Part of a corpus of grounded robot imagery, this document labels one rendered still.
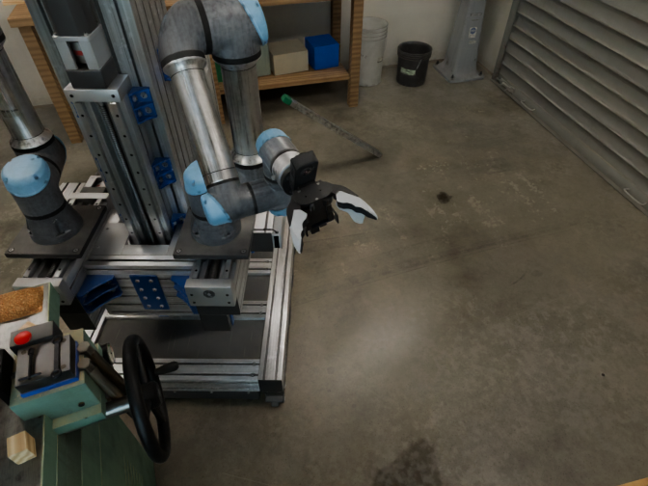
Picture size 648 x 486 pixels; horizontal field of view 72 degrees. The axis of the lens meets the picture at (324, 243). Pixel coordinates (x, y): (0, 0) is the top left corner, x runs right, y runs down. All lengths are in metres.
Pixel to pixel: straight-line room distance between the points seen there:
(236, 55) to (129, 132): 0.41
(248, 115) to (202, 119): 0.20
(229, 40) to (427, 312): 1.58
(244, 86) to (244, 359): 1.06
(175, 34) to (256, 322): 1.22
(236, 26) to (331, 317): 1.45
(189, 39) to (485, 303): 1.81
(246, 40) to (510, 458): 1.69
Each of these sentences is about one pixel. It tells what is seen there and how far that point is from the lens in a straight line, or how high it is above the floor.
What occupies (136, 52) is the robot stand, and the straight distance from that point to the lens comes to 1.32.
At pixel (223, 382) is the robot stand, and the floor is 0.21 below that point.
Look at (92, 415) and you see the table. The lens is 1.09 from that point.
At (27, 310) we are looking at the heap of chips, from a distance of 1.27.
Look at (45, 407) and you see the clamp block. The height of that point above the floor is 0.92.
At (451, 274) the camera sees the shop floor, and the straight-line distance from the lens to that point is 2.43.
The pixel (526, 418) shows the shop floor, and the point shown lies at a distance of 2.09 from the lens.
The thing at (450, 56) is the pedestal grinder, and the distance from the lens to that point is 4.34.
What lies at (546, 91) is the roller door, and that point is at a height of 0.21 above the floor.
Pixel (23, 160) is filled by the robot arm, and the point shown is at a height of 1.05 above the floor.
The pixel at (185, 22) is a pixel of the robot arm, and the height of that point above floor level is 1.43.
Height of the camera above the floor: 1.77
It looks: 45 degrees down
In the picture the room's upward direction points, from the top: straight up
